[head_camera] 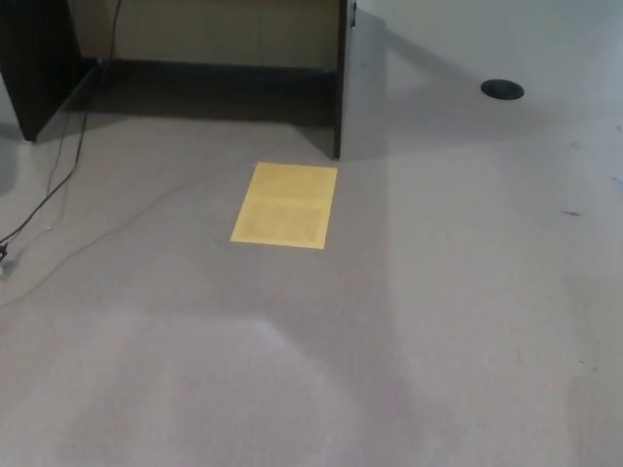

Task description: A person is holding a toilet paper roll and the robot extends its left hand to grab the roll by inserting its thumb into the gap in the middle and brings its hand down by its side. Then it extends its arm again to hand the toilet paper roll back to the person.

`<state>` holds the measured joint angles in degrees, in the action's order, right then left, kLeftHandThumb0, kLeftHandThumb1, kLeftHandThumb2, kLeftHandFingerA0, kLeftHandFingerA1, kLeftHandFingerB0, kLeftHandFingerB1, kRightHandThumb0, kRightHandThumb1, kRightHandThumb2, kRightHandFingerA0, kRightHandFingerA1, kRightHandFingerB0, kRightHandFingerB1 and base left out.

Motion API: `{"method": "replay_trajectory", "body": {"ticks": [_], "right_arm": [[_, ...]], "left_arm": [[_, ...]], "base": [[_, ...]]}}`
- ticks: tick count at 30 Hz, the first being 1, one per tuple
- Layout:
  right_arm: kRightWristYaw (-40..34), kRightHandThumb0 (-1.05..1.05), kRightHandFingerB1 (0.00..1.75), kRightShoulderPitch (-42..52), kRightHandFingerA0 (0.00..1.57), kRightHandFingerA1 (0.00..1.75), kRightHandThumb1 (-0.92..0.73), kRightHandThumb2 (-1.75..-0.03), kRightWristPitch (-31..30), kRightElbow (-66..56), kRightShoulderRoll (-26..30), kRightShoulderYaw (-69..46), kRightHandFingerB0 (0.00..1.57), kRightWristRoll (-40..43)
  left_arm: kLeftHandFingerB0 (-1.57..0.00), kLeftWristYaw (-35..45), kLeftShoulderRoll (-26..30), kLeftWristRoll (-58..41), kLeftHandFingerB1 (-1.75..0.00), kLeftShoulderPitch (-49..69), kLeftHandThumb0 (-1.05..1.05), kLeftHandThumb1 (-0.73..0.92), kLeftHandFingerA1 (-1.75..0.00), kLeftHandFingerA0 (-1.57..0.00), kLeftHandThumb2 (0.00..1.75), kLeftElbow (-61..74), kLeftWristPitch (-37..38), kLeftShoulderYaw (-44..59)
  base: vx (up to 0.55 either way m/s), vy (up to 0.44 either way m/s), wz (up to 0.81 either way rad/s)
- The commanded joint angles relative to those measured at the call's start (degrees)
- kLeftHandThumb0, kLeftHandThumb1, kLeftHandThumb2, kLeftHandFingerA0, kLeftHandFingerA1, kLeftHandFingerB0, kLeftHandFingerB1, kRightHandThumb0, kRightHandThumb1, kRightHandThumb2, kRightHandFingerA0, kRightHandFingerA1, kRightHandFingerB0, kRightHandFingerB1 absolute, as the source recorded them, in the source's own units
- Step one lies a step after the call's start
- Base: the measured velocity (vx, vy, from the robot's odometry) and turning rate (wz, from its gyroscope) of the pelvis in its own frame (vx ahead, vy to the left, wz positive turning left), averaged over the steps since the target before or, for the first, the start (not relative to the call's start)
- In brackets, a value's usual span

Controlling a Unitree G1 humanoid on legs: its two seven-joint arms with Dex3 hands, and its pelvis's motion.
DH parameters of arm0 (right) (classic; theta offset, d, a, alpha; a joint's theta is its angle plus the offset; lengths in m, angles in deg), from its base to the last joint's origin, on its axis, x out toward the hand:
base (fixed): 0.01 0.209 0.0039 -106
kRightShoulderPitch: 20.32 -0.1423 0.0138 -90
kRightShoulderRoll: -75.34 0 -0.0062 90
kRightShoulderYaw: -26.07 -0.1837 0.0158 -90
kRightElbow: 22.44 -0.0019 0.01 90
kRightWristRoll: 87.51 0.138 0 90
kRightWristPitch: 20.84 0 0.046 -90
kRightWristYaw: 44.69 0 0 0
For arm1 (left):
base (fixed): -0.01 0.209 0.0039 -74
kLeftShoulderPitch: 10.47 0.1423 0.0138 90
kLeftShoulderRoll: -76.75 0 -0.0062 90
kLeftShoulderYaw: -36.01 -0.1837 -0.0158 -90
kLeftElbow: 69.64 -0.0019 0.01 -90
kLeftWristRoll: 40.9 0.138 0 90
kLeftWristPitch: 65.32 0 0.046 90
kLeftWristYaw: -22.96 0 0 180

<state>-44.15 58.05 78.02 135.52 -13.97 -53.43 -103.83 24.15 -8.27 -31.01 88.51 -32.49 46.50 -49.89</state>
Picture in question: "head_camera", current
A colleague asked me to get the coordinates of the yellow paper sheet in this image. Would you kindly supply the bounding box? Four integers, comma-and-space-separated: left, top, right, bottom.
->
229, 162, 339, 250

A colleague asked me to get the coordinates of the black round floor cap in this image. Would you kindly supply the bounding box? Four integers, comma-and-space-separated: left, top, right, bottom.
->
480, 78, 526, 102

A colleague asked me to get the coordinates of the dark wood desk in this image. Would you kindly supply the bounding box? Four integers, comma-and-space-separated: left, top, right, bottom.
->
0, 0, 360, 161

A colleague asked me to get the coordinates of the thin grey cable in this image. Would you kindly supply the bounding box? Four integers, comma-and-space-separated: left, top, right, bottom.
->
0, 162, 256, 307

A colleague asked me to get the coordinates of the black power cable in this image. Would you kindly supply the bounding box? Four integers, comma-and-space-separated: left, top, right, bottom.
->
0, 0, 122, 244

